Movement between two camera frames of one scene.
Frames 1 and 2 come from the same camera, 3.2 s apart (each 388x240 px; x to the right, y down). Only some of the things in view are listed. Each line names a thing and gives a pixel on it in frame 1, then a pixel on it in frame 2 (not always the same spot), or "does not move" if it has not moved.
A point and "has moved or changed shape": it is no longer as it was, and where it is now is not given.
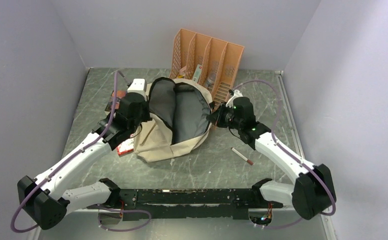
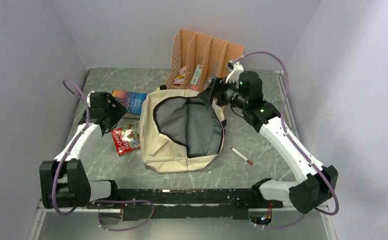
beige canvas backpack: [180, 112] has moved or changed shape
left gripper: [146, 116] -> [119, 111]
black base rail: [212, 203] does not move
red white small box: [183, 70] -> [178, 83]
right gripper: [217, 116] -> [215, 89]
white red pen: [239, 154] does not move
